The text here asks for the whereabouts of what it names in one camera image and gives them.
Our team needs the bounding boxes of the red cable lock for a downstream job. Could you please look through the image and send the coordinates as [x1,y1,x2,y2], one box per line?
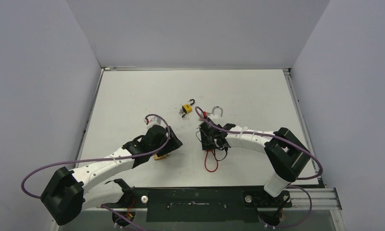
[204,150,219,173]

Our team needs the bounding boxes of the brass padlock short shackle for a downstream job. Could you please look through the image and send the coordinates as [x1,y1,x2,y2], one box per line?
[200,106,224,119]

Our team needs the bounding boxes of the keys of yellow padlock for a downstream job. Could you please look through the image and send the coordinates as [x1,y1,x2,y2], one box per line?
[179,111,187,118]

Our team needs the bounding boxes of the yellow black padlock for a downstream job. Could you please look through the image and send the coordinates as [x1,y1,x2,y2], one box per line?
[180,99,195,114]

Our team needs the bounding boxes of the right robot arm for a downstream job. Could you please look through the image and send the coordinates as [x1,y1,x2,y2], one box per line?
[199,122,310,206]

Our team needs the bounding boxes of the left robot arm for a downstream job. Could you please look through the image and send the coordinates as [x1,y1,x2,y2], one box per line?
[40,125,183,226]

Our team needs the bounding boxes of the brass padlock long shackle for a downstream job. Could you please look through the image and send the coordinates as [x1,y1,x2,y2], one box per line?
[154,154,169,161]

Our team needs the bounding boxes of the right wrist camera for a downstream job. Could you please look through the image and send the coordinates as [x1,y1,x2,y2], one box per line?
[202,112,220,124]

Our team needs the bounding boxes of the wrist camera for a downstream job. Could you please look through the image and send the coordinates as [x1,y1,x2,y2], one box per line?
[202,112,220,124]
[145,116,162,127]

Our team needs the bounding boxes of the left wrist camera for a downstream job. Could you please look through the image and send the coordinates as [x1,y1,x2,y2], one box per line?
[145,116,162,127]

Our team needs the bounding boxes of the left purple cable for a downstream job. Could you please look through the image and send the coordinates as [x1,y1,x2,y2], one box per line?
[21,114,172,231]

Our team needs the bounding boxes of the purple cable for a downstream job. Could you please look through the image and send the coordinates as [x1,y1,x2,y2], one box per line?
[195,106,324,230]
[21,114,172,231]

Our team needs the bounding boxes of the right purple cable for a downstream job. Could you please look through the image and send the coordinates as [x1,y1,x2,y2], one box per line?
[195,106,324,230]

